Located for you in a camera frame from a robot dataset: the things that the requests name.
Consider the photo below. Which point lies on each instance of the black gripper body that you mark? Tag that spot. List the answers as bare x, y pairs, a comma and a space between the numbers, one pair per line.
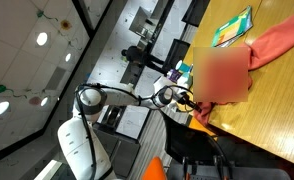
188, 104

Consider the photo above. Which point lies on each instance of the person in black clothes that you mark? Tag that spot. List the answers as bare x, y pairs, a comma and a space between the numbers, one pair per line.
136, 55

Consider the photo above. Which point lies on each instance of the teal marker pen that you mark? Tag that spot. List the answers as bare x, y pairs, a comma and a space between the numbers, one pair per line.
191, 68

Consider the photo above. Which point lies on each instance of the orange red shirt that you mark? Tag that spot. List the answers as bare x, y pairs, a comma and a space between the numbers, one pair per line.
221, 74

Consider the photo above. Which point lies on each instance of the orange chair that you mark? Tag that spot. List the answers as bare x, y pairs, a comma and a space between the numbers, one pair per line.
154, 170

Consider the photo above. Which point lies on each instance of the teal white round container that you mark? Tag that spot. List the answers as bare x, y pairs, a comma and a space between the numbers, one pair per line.
185, 80

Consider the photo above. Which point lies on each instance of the green colourful book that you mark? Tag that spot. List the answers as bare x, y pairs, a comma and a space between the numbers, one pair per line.
228, 33

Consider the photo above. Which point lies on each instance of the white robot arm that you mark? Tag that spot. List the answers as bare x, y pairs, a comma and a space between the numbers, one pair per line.
82, 148

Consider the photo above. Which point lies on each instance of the purple small box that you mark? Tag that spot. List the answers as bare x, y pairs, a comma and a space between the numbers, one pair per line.
173, 75

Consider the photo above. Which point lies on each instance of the black mesh office chair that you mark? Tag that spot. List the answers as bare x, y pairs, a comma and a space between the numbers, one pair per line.
193, 147

